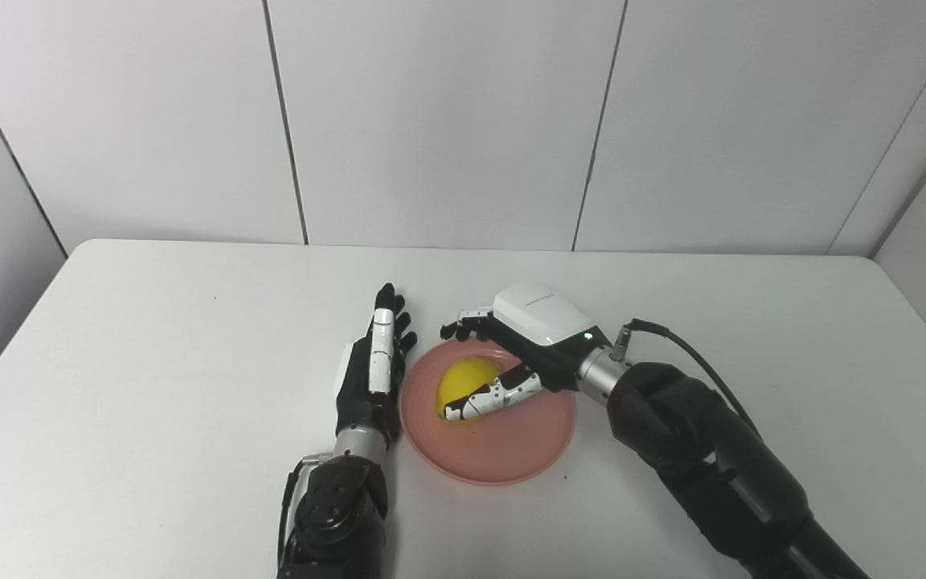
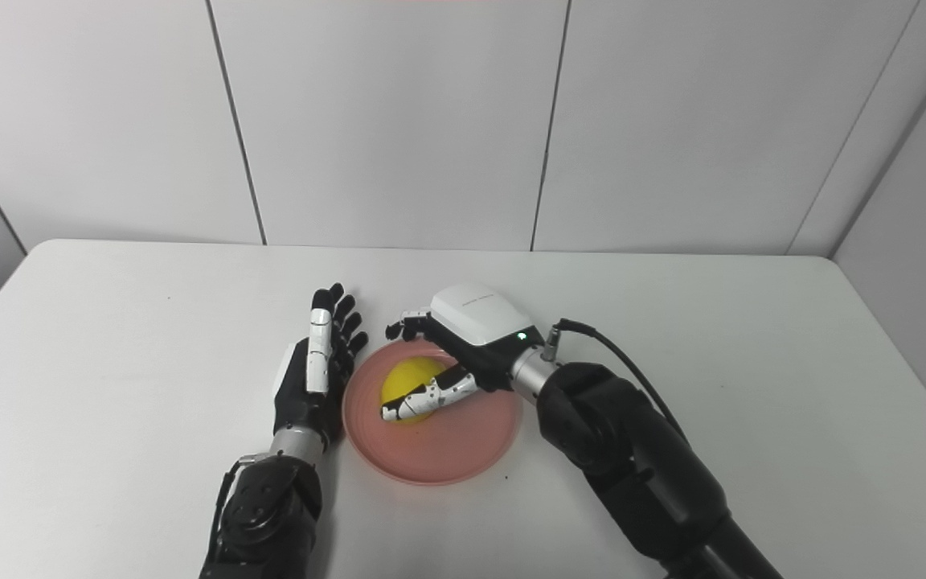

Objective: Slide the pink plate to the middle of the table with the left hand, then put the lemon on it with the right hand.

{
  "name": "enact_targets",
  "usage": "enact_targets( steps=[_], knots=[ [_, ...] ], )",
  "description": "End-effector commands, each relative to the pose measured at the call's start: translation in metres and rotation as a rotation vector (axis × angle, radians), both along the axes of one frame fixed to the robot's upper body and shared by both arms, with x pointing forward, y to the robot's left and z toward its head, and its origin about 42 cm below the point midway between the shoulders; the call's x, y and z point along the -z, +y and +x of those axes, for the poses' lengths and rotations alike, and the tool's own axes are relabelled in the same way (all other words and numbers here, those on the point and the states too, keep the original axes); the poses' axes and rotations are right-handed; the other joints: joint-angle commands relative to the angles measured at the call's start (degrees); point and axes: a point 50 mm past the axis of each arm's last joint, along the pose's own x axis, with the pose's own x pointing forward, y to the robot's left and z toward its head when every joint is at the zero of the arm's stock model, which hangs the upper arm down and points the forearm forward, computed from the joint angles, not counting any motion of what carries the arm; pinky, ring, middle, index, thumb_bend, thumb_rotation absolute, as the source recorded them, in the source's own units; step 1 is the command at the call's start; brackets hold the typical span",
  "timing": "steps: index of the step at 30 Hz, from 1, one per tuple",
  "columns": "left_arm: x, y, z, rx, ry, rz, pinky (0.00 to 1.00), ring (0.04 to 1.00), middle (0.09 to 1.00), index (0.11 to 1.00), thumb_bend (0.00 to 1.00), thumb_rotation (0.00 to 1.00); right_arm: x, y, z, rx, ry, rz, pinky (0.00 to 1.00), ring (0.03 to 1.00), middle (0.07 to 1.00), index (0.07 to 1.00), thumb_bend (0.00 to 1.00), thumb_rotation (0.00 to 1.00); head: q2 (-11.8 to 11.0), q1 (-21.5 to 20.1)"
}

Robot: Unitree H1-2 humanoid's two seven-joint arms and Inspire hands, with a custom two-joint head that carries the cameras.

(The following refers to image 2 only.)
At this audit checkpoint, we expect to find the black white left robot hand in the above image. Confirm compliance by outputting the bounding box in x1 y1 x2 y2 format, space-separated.
272 283 370 448

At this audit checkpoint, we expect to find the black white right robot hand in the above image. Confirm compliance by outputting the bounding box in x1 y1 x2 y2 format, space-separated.
381 282 546 424

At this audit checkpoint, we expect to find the yellow lemon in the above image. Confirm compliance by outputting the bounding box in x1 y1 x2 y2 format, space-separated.
381 357 449 425

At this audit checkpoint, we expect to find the pink round plate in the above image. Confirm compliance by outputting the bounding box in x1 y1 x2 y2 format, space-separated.
342 339 524 486

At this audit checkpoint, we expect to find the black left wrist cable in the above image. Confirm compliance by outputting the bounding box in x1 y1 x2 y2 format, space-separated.
207 453 264 564

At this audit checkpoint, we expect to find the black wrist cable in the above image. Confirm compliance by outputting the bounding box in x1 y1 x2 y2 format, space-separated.
542 318 689 445
207 453 264 564

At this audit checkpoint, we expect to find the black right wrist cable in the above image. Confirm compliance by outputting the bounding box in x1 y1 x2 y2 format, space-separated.
542 318 689 445

